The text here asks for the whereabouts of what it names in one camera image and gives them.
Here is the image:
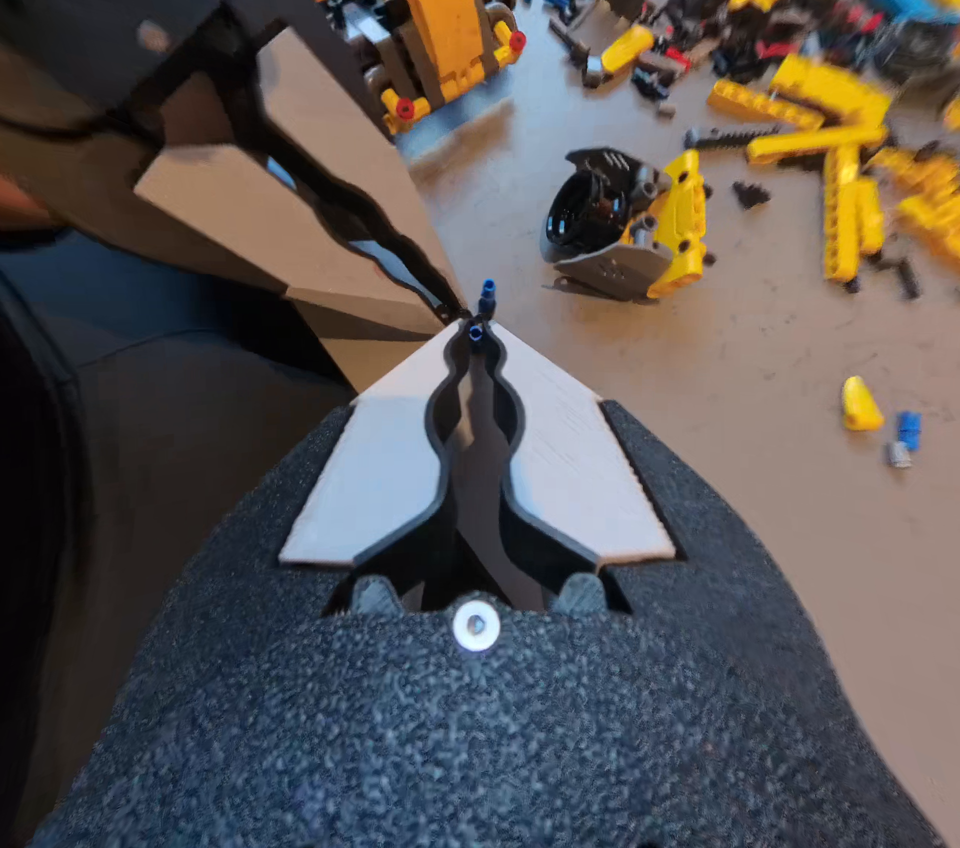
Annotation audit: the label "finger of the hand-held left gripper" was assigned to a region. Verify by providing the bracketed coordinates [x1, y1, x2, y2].
[243, 25, 468, 324]
[133, 70, 455, 342]

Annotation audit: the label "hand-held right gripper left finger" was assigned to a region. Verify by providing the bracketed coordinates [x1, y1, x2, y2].
[277, 320, 475, 575]

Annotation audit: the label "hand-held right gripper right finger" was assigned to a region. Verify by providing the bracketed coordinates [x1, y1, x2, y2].
[483, 321, 678, 573]

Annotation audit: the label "yellow toy brick car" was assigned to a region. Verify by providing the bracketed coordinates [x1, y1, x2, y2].
[281, 0, 530, 136]

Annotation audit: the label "person's legs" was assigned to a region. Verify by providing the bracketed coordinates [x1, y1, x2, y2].
[0, 229, 357, 639]

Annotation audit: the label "yellow grey wheel assembly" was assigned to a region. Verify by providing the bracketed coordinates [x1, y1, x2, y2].
[540, 146, 710, 303]

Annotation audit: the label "yellow wedge piece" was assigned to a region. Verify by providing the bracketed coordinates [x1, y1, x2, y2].
[840, 375, 886, 432]

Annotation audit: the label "pile of yellow beams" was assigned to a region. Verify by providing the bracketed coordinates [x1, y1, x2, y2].
[600, 0, 960, 286]

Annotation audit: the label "dark gear rack piece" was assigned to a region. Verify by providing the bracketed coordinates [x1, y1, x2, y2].
[684, 124, 785, 151]

